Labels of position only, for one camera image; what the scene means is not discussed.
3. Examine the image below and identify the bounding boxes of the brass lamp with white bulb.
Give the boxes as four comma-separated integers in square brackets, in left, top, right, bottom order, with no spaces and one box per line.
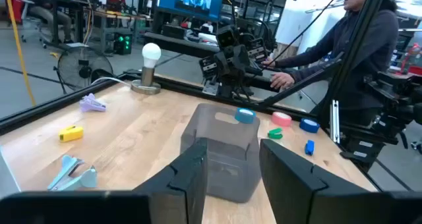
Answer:
[130,42,162,96]

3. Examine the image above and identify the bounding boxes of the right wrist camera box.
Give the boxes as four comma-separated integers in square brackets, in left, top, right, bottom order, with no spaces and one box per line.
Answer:
[217,26,240,50]

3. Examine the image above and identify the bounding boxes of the small green stapler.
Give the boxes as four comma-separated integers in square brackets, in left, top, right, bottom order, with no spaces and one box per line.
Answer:
[267,127,284,140]

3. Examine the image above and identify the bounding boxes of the black floor fan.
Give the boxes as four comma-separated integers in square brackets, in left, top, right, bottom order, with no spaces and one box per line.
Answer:
[52,45,115,95]

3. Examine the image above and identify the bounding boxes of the blue tape roll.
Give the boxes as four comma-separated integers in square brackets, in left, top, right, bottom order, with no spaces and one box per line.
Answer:
[299,117,320,134]

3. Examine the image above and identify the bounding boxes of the black box with green lights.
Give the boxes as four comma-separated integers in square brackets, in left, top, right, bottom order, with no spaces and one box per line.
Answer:
[113,32,133,56]

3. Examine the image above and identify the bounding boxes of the small yellow stapler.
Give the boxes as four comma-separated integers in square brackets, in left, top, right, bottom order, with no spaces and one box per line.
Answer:
[58,125,84,143]

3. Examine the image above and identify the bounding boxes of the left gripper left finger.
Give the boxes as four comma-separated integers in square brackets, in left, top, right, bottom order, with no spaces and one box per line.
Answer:
[0,137,209,224]

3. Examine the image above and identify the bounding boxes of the teal tape roll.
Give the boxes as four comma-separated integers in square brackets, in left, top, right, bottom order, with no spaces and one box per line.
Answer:
[234,107,257,125]

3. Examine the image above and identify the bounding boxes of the pink tape roll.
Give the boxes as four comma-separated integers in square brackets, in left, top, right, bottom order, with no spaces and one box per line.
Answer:
[271,111,293,128]

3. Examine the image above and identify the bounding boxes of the grey desk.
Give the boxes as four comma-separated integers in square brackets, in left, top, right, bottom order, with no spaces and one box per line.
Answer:
[143,31,222,59]

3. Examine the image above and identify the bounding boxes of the grey translucent plastic bin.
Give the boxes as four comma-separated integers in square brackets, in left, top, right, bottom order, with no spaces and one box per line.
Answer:
[179,102,262,204]

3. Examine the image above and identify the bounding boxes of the small blue stapler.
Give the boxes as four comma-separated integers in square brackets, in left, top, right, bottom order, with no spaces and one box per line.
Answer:
[304,139,316,157]

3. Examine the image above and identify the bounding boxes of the silver frame bracket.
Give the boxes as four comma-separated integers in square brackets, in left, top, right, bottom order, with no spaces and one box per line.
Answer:
[331,99,340,144]

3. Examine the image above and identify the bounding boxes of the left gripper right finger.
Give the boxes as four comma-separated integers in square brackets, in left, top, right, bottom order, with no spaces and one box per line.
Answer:
[258,138,422,224]

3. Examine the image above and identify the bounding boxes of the yellow hanging cable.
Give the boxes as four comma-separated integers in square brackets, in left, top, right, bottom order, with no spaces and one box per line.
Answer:
[3,0,37,107]

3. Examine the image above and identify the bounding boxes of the monitor with blue screen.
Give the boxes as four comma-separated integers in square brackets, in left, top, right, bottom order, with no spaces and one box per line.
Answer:
[154,0,227,22]

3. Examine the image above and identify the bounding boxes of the white lamp cable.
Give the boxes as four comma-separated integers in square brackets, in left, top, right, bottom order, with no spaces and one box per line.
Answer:
[90,76,133,87]

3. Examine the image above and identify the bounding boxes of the purple staple remover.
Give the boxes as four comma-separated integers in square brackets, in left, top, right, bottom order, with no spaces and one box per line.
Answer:
[78,92,107,113]

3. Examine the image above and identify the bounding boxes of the black aluminium table frame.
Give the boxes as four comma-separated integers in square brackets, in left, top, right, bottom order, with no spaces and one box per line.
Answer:
[0,0,422,192]

